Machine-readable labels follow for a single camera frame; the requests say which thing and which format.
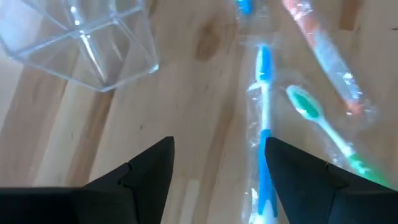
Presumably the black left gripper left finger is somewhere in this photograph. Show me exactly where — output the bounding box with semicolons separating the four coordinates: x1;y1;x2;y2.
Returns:
0;136;175;224

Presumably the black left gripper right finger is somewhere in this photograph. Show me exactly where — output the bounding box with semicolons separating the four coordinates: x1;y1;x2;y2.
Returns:
264;136;398;224

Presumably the green toothbrush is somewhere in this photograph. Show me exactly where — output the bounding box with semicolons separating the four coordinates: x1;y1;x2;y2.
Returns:
285;84;394;189

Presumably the orange toothbrush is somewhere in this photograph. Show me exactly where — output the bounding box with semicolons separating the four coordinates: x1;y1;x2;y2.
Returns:
281;0;374;118

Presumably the clear acrylic organizer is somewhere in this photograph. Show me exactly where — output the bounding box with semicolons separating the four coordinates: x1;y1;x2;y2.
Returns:
0;0;160;93

